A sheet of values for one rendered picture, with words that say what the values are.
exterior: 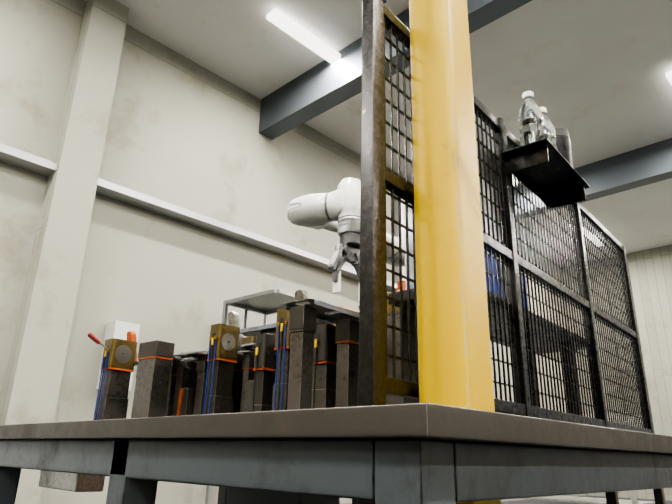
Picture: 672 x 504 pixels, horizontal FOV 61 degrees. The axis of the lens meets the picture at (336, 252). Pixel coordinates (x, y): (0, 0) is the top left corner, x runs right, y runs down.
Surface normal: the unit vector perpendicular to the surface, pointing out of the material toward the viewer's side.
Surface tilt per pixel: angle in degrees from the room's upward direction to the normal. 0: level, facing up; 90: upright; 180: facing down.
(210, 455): 90
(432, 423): 90
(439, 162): 90
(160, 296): 90
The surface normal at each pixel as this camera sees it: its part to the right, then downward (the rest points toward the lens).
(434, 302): -0.64, -0.27
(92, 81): 0.72, -0.22
